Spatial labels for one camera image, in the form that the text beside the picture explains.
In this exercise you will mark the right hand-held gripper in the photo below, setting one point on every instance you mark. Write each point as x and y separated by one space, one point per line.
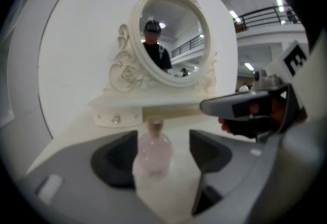
281 72

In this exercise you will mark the oval white ornate framed mirror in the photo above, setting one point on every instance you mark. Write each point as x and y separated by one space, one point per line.
132 39

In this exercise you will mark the person's black shirt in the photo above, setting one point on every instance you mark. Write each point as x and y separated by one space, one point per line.
311 0

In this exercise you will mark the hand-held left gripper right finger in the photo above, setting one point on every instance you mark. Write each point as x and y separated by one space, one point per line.
237 169

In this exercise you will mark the white drawer crystal knobs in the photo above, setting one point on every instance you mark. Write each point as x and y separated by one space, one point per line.
117 116

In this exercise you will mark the pink round glass bottle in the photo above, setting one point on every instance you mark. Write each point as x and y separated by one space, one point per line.
153 151

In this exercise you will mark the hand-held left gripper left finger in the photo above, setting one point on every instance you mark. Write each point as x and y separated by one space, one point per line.
76 179

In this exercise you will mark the black balcony railing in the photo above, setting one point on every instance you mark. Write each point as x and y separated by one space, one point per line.
263 17

